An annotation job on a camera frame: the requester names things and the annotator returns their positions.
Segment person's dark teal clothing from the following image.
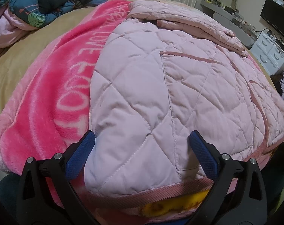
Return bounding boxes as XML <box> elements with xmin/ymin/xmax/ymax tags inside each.
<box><xmin>0</xmin><ymin>173</ymin><xmax>25</xmax><ymax>218</ymax></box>

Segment pink quilted jacket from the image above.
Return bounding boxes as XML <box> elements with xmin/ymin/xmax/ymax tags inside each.
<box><xmin>84</xmin><ymin>0</ymin><xmax>284</xmax><ymax>198</ymax></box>

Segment dark chair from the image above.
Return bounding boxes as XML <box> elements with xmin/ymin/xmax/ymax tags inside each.
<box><xmin>270</xmin><ymin>74</ymin><xmax>284</xmax><ymax>94</ymax></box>

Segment row of small desk electronics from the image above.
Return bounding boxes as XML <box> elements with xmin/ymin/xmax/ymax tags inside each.
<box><xmin>206</xmin><ymin>0</ymin><xmax>262</xmax><ymax>33</ymax></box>

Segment dark blue floral duvet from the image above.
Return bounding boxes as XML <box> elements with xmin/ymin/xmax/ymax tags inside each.
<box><xmin>0</xmin><ymin>0</ymin><xmax>112</xmax><ymax>55</ymax></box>

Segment white drawer cabinet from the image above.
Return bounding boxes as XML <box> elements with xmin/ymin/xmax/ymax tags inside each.
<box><xmin>250</xmin><ymin>31</ymin><xmax>284</xmax><ymax>75</ymax></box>

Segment grey desk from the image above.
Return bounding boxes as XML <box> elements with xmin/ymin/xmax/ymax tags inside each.
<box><xmin>199</xmin><ymin>0</ymin><xmax>256</xmax><ymax>50</ymax></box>

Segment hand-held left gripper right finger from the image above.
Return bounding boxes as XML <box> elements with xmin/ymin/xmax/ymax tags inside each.
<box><xmin>186</xmin><ymin>131</ymin><xmax>268</xmax><ymax>225</ymax></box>

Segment black wall television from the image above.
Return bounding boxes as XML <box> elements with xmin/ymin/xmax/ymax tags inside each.
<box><xmin>260</xmin><ymin>0</ymin><xmax>284</xmax><ymax>43</ymax></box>

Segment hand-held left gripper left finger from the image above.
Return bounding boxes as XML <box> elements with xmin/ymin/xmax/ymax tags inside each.
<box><xmin>19</xmin><ymin>131</ymin><xmax>98</xmax><ymax>225</ymax></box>

